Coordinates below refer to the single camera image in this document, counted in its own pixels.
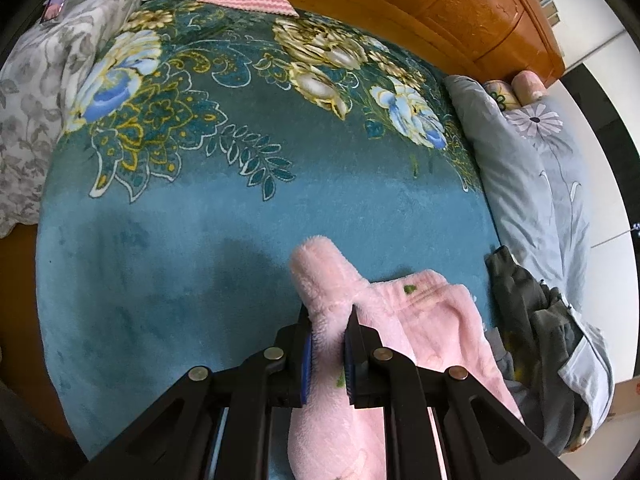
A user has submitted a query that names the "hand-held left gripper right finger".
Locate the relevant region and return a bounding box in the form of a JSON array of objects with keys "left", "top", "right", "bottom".
[{"left": 343, "top": 306, "right": 584, "bottom": 480}]

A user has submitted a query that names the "wooden headboard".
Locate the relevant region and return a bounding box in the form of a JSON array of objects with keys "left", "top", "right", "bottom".
[{"left": 178, "top": 0, "right": 566, "bottom": 92}]

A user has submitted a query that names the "light blue flower quilt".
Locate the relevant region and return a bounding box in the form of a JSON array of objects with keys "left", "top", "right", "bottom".
[{"left": 444, "top": 75, "right": 614, "bottom": 456}]

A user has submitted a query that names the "teal floral blanket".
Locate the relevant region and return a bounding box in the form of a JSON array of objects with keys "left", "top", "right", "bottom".
[{"left": 36, "top": 0, "right": 503, "bottom": 480}]

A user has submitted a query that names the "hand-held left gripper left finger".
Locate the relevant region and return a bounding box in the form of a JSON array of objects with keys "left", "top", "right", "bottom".
[{"left": 72, "top": 303, "right": 314, "bottom": 480}]

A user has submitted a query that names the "pink floral pillow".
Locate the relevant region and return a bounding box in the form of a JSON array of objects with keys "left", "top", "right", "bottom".
[{"left": 482, "top": 70, "right": 549, "bottom": 111}]

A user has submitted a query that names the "dark grey garment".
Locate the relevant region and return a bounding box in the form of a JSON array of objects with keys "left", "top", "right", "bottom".
[{"left": 484, "top": 246, "right": 594, "bottom": 456}]

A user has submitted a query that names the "pink fleece garment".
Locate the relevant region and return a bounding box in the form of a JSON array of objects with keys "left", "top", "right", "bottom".
[{"left": 288, "top": 234, "right": 525, "bottom": 480}]

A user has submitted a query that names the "grey floral quilt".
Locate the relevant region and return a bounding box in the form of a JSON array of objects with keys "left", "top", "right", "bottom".
[{"left": 0, "top": 0, "right": 151, "bottom": 239}]

